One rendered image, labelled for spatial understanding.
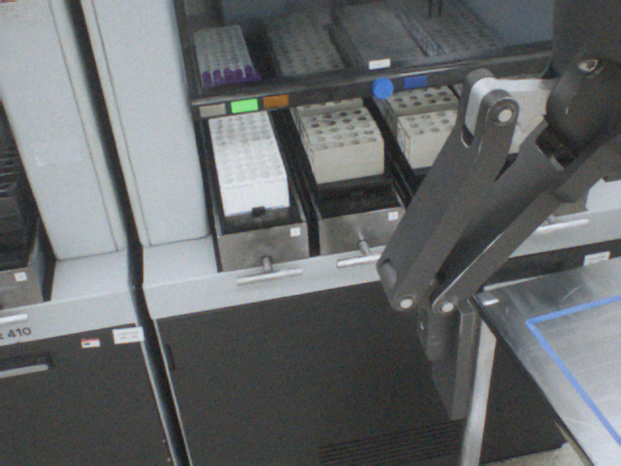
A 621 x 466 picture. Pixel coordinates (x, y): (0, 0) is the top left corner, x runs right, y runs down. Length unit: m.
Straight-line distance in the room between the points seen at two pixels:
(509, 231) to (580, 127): 0.05
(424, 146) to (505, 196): 0.89
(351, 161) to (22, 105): 0.48
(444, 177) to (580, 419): 0.60
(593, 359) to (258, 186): 0.52
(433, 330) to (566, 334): 0.63
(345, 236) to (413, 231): 0.85
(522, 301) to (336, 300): 0.36
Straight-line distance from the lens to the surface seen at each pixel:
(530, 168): 0.30
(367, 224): 1.15
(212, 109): 1.07
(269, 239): 1.12
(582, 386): 0.90
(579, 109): 0.28
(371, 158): 1.17
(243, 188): 1.11
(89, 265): 1.23
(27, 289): 1.17
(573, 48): 0.27
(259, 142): 1.21
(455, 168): 0.28
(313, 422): 1.45
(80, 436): 1.41
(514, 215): 0.30
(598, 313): 0.99
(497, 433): 1.64
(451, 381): 0.35
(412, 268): 0.29
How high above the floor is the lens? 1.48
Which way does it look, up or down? 38 degrees down
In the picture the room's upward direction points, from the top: 4 degrees counter-clockwise
